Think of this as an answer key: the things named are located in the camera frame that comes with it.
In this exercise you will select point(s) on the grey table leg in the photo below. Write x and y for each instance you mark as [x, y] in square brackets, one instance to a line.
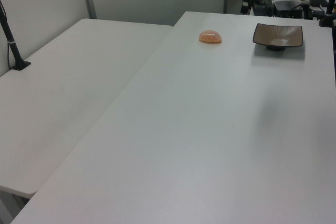
[6, 208]

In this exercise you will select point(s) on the square brown ceramic plate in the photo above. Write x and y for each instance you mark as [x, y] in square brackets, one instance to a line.
[278, 35]

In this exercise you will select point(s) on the black camera pole with base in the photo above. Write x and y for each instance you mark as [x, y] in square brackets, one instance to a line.
[13, 48]

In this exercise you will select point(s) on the round orange sugared bread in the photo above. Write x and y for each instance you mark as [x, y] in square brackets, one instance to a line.
[210, 37]

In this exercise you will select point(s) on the black electronics box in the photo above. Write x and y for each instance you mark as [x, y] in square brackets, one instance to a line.
[287, 7]

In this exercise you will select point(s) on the black clamped camera pole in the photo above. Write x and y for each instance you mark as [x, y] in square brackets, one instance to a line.
[328, 9]

